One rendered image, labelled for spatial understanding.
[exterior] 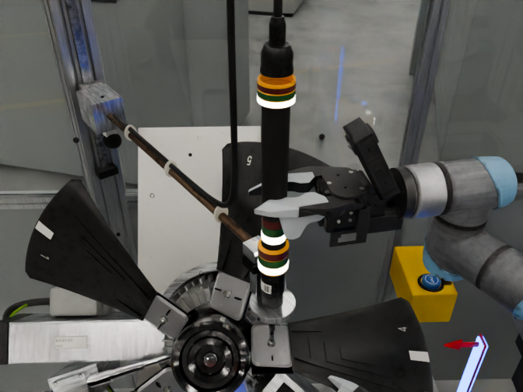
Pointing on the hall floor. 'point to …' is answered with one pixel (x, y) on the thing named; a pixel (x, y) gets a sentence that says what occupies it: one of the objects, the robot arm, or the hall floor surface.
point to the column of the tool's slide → (111, 208)
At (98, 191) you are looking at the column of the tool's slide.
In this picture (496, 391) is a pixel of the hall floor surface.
